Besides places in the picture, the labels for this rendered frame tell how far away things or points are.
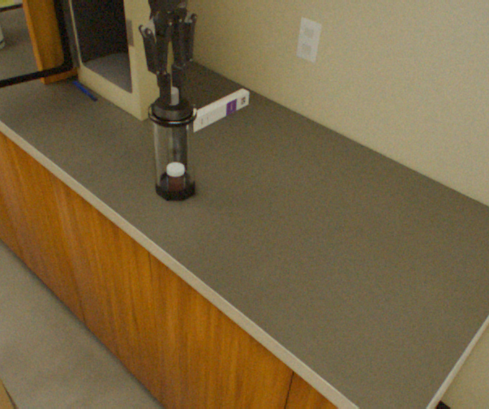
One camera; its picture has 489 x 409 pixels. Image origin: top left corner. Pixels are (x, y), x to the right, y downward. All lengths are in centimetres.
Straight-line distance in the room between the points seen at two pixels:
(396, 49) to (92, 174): 85
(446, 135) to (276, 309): 68
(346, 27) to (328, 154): 35
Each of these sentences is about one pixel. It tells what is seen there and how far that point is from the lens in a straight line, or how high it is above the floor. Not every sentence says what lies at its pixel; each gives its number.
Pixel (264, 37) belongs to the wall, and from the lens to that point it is 165.
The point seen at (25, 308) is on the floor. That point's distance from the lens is 229.
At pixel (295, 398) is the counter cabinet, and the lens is 110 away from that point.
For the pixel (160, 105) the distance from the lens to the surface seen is 110.
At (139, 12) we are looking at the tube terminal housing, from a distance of 139.
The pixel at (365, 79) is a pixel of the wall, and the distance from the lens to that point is 146.
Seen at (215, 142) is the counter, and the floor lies 94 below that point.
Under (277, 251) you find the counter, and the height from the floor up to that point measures 94.
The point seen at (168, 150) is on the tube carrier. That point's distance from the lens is 112.
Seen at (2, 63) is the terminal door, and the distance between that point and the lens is 163.
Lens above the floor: 172
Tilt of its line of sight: 41 degrees down
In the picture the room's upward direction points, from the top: 5 degrees clockwise
